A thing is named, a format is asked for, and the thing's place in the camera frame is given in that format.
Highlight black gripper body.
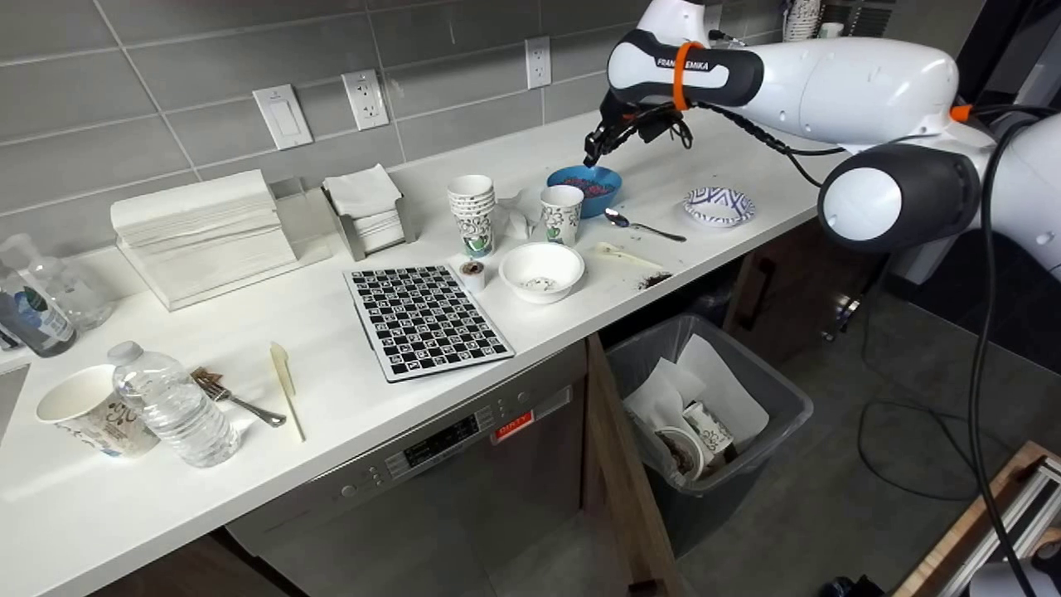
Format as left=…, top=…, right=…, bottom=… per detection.
left=595, top=93, right=689, bottom=146

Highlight colourful cereal pieces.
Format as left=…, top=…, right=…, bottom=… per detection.
left=571, top=177, right=615, bottom=211

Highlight blue bowl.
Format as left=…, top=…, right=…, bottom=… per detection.
left=543, top=163, right=627, bottom=222

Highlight white bowl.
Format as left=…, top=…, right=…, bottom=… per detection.
left=498, top=237, right=587, bottom=305

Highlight grey trash bin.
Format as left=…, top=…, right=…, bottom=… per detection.
left=603, top=312, right=818, bottom=557

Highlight short floral paper cup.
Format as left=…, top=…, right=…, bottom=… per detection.
left=536, top=181, right=587, bottom=250

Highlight crumpled white napkin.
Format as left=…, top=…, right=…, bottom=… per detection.
left=494, top=184, right=543, bottom=250

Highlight cream flat stick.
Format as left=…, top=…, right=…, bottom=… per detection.
left=266, top=343, right=311, bottom=443
left=590, top=243, right=674, bottom=276

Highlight blue patterned paper plate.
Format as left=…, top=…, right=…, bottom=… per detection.
left=675, top=181, right=763, bottom=231

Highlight white napkin holder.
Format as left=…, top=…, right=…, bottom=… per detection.
left=318, top=163, right=411, bottom=262

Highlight black white checkerboard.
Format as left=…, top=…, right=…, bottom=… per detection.
left=340, top=262, right=516, bottom=383

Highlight dark wooden lower cabinet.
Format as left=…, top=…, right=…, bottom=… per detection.
left=727, top=211, right=900, bottom=372

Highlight white paper sheets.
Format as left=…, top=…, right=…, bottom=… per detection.
left=622, top=333, right=771, bottom=462

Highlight steel dispenser box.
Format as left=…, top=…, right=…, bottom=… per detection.
left=269, top=177, right=344, bottom=257

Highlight discarded floral paper cup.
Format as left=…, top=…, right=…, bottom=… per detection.
left=679, top=401, right=736, bottom=462

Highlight paper cup with coffee grounds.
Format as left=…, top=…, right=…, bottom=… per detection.
left=657, top=424, right=710, bottom=484

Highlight open cabinet door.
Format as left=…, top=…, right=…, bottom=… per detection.
left=580, top=336, right=689, bottom=597

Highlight steel dishwasher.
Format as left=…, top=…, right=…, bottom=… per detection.
left=225, top=343, right=593, bottom=597

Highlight white rectangular box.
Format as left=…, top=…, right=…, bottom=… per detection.
left=108, top=165, right=300, bottom=312

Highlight dirty metal fork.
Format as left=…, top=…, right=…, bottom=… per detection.
left=189, top=364, right=290, bottom=431

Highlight clear water bottle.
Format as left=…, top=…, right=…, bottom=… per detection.
left=107, top=339, right=242, bottom=472

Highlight wide patterned paper cup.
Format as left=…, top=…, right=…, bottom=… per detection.
left=34, top=362, right=162, bottom=462

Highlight clear plastic bottle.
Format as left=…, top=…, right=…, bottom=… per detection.
left=0, top=231, right=117, bottom=358

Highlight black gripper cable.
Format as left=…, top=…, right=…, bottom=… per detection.
left=689, top=99, right=836, bottom=188

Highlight black floor cable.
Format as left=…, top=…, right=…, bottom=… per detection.
left=856, top=110, right=1061, bottom=597

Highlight wooden frame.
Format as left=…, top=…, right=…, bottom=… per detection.
left=890, top=441, right=1061, bottom=597

